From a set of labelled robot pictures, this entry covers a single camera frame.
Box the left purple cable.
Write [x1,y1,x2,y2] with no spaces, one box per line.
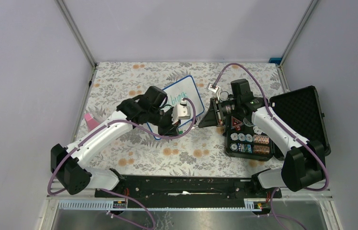
[47,97,197,230]

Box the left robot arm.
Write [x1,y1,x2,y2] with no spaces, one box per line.
[50,86,188,197]

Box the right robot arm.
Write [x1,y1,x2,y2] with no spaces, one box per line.
[198,79,329,197]

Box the white cable duct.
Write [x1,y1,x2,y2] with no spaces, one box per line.
[58,197,268,212]

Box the blue corner clamp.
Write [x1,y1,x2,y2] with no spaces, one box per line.
[268,57,282,65]

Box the blue framed whiteboard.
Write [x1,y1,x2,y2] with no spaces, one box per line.
[147,75,205,133]

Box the black open case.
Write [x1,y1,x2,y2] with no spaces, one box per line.
[225,86,331,161]

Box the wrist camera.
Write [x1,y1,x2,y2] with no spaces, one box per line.
[171,100,191,124]
[207,83,227,101]

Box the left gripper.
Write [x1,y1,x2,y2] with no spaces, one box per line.
[148,107,181,137]

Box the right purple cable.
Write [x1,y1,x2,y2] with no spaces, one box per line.
[212,63,330,230]

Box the pink metronome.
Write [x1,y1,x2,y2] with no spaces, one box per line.
[83,113,100,131]

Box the purple cable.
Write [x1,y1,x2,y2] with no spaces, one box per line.
[47,97,197,230]
[212,63,330,230]

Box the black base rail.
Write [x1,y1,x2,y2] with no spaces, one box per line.
[112,174,282,202]

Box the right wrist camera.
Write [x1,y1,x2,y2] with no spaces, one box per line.
[207,83,227,101]

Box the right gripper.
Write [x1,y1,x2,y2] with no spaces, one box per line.
[198,97,240,128]

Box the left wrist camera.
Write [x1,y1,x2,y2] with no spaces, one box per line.
[171,100,191,124]

